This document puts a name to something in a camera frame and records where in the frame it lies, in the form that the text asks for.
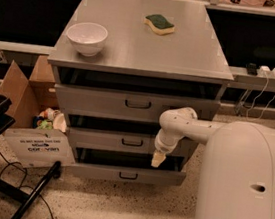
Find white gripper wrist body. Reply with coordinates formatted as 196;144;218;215
154;133;178;154

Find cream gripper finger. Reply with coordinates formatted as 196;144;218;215
151;150;166;168

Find grey drawer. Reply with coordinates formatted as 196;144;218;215
55;84;220;122
68;163;185;186
65;122;200;164

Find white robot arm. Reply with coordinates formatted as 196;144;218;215
153;107;275;219

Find grey bottom drawer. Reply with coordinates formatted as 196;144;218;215
68;163;185;186

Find grey top drawer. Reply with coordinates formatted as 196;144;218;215
55;84;220;122

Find grey drawer cabinet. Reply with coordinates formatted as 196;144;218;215
32;0;244;197

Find open cardboard box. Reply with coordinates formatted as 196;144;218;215
0;55;75;168

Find black adapter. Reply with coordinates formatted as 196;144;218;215
246;63;258;76

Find green yellow sponge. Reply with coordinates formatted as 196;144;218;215
144;14;175;35

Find colourful items in box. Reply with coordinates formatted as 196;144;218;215
32;108;67;132

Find white bowl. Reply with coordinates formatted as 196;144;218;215
66;22;108;57

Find white cable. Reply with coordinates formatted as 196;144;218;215
245;70;275;124

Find black floor cable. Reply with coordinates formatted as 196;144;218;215
0;142;68;219

